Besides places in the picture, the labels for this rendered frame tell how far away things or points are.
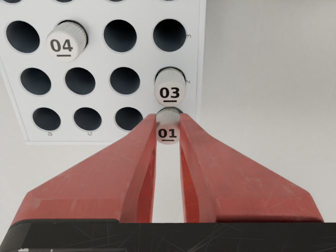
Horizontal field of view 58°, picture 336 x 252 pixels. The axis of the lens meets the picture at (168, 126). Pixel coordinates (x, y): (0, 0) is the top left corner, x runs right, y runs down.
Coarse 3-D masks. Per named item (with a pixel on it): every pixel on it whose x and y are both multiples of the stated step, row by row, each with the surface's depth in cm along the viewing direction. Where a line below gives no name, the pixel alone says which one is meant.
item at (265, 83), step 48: (240, 0) 14; (288, 0) 14; (240, 48) 16; (288, 48) 16; (0, 96) 18; (240, 96) 17; (288, 96) 17; (0, 144) 20; (240, 144) 19; (288, 144) 19; (0, 192) 22; (0, 240) 25
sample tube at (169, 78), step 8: (160, 72) 12; (168, 72) 12; (176, 72) 12; (160, 80) 12; (168, 80) 11; (176, 80) 12; (184, 80) 12; (160, 88) 12; (168, 88) 12; (176, 88) 12; (184, 88) 12; (160, 96) 12; (168, 96) 12; (176, 96) 12; (168, 104) 12; (176, 104) 12
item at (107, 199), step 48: (144, 144) 8; (48, 192) 6; (96, 192) 6; (144, 192) 11; (48, 240) 5; (96, 240) 5; (144, 240) 5; (192, 240) 5; (240, 240) 5; (288, 240) 5
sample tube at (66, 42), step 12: (60, 24) 11; (72, 24) 11; (48, 36) 11; (60, 36) 11; (72, 36) 11; (84, 36) 11; (48, 48) 11; (60, 48) 11; (72, 48) 11; (60, 60) 11; (72, 60) 11
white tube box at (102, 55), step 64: (0, 0) 11; (64, 0) 11; (128, 0) 11; (192, 0) 11; (0, 64) 12; (64, 64) 12; (128, 64) 12; (192, 64) 12; (64, 128) 14; (128, 128) 14
